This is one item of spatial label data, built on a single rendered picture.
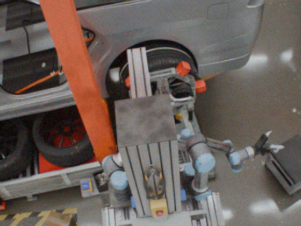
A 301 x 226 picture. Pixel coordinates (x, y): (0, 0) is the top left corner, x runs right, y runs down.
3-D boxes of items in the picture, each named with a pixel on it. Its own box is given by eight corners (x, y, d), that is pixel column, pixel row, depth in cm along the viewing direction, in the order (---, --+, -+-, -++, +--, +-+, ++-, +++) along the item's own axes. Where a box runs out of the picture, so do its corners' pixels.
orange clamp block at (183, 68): (182, 70, 317) (188, 62, 311) (185, 77, 312) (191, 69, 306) (175, 68, 313) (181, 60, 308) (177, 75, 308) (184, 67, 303)
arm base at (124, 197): (135, 200, 278) (133, 195, 270) (114, 203, 278) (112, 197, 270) (133, 182, 287) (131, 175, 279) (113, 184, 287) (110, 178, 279)
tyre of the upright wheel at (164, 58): (156, 29, 309) (102, 78, 340) (163, 49, 295) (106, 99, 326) (206, 63, 353) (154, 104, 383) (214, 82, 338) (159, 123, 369)
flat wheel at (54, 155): (87, 101, 407) (83, 86, 389) (115, 148, 371) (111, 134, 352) (30, 129, 392) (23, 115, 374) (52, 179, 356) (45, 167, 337)
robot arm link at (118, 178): (117, 197, 270) (114, 189, 259) (109, 182, 278) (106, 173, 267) (133, 189, 273) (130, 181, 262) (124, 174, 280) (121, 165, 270)
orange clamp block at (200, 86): (193, 86, 336) (203, 84, 336) (195, 93, 331) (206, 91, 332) (193, 81, 330) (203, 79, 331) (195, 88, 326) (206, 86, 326)
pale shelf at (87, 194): (129, 170, 338) (128, 169, 336) (132, 188, 328) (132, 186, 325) (80, 181, 336) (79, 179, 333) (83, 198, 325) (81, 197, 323)
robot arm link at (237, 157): (227, 158, 252) (229, 152, 245) (242, 152, 254) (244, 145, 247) (233, 168, 247) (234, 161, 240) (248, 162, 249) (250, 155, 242)
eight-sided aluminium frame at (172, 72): (193, 104, 354) (193, 62, 311) (195, 110, 350) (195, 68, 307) (134, 118, 351) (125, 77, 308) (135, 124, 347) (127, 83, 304)
